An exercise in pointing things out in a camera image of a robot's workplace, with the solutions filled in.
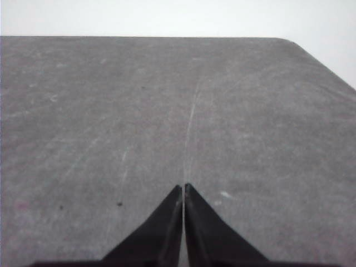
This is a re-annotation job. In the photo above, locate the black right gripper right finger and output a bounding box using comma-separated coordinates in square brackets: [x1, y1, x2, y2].
[184, 184, 270, 266]

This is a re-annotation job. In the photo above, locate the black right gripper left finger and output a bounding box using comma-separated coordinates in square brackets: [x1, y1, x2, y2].
[102, 185, 183, 266]

